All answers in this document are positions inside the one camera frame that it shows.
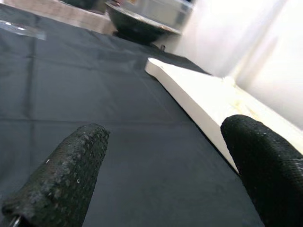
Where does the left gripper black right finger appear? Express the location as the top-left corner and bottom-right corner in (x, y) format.
(220, 114), (303, 227)

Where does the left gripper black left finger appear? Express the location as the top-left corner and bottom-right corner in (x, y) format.
(1, 122), (111, 227)

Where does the white plastic children table top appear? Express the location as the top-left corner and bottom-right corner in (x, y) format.
(144, 57), (303, 175)

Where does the black tablecloth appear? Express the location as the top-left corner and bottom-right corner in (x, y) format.
(0, 3), (266, 227)

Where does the clear tape strip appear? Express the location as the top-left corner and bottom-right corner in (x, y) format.
(0, 20), (47, 41)

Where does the beige cloth covered stand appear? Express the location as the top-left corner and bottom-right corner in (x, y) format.
(0, 0), (116, 35)

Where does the black wok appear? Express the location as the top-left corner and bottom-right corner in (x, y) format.
(105, 2), (183, 45)

